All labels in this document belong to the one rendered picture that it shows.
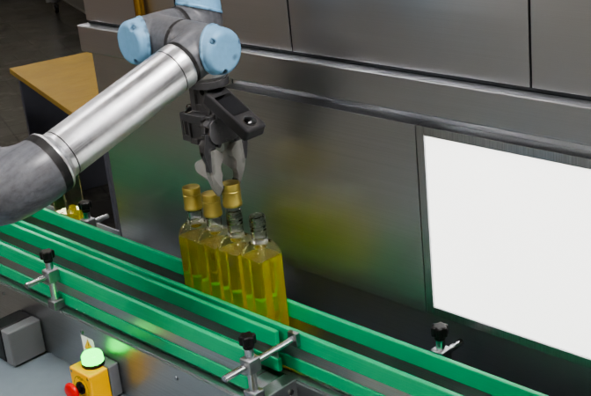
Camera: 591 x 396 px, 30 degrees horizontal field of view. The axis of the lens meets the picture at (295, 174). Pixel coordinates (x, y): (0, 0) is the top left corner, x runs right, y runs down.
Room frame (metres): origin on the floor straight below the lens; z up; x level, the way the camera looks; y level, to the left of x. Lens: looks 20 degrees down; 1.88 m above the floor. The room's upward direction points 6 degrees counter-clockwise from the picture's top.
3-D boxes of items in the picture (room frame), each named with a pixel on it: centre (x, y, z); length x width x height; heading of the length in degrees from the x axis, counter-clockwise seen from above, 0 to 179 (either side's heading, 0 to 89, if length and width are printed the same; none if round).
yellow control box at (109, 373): (1.89, 0.43, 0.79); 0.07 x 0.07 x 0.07; 43
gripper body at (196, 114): (1.86, 0.14, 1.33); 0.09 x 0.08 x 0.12; 42
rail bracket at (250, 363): (1.62, 0.09, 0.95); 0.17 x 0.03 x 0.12; 133
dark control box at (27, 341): (2.09, 0.63, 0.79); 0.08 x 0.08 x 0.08; 43
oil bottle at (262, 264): (1.80, 0.08, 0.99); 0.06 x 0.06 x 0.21; 42
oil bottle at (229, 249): (1.84, 0.12, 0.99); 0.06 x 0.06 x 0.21; 42
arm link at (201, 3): (1.85, 0.14, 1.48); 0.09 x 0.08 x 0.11; 132
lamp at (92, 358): (1.89, 0.43, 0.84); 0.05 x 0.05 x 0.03
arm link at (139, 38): (1.77, 0.20, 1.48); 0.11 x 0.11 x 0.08; 42
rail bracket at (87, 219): (2.32, 0.46, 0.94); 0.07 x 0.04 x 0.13; 133
